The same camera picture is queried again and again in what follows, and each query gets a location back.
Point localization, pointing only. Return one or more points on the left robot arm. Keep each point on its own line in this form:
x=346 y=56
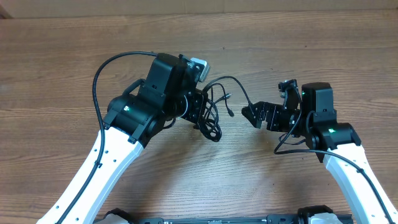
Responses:
x=132 y=119

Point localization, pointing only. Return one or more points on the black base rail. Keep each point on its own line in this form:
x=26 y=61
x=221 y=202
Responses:
x=303 y=215

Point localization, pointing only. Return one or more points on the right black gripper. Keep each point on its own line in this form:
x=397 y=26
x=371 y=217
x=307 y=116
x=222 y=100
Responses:
x=274 y=112

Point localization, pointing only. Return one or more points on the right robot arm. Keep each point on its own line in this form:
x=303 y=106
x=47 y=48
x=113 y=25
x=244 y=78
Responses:
x=308 y=112

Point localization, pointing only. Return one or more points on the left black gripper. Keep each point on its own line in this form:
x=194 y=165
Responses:
x=194 y=116

